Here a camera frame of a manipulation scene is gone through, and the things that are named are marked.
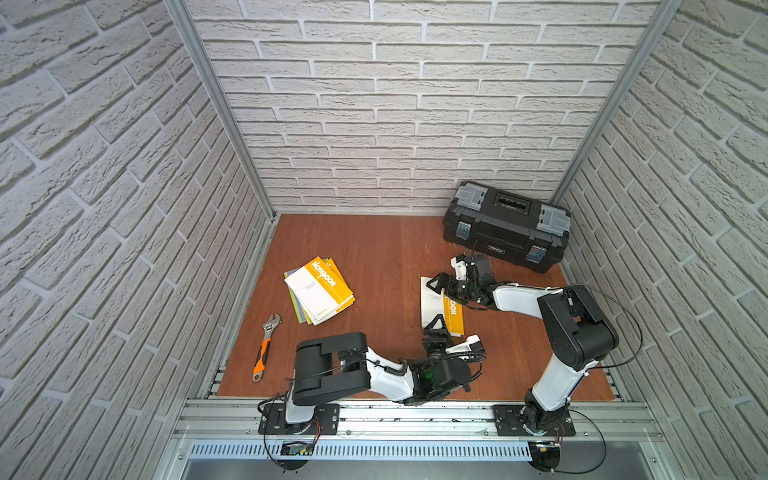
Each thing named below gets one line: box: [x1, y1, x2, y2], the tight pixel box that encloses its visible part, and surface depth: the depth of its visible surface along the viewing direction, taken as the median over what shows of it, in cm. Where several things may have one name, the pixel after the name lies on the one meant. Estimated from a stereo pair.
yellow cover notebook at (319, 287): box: [284, 256, 354, 321], surface depth 96 cm
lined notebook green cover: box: [283, 272, 307, 324], surface depth 94 cm
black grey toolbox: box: [442, 181, 571, 273], surface depth 99 cm
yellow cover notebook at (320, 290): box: [294, 256, 356, 326], surface depth 96 cm
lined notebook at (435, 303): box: [420, 276, 465, 337], surface depth 94 cm
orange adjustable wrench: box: [252, 313, 282, 382], surface depth 87 cm
